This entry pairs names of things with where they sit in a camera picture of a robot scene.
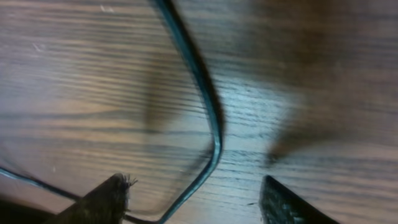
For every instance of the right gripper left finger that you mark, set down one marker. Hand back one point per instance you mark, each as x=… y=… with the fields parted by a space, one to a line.
x=106 y=204

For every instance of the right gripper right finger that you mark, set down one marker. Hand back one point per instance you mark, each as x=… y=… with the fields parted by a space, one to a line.
x=280 y=205

